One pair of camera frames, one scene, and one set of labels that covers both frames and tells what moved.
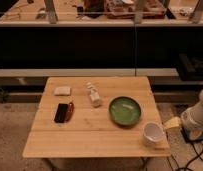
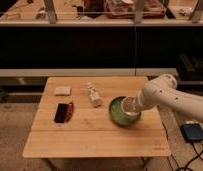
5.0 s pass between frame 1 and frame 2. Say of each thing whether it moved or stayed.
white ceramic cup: moved
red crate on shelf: stayed
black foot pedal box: stayed
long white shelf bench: stayed
